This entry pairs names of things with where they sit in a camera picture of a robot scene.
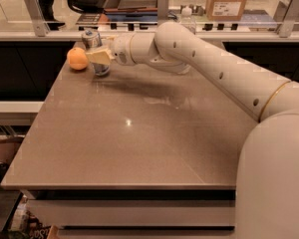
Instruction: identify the orange fruit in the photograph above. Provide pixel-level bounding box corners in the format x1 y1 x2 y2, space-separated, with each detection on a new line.
67 47 89 71

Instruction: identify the grey metal post right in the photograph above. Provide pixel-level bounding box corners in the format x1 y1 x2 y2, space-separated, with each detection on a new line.
278 0 299 38

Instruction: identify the grey drawer front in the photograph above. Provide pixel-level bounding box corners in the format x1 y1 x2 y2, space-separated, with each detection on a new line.
28 200 235 227

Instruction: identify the cardboard box with label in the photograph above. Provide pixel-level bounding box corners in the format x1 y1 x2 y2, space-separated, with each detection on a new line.
206 0 247 21

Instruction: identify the silver redbull can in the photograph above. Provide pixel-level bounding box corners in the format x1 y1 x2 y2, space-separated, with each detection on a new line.
82 30 110 77

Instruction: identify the grey metal post left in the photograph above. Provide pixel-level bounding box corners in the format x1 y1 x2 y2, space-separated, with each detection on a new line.
24 0 50 37

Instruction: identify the clear plastic water bottle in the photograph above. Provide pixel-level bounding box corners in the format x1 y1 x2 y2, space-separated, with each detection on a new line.
180 6 196 33

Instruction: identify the grey metal post middle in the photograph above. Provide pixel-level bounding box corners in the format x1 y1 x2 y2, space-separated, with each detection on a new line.
156 0 169 25

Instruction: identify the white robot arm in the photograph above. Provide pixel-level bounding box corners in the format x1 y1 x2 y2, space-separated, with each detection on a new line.
87 22 299 239

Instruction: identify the open dark tray box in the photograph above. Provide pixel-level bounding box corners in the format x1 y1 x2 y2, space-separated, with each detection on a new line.
102 0 166 16

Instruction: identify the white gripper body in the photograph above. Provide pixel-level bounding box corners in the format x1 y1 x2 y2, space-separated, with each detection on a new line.
111 33 135 66

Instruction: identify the grey metal post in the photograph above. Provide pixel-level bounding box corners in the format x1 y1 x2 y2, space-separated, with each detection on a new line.
156 0 169 25
24 0 50 37
278 0 299 38

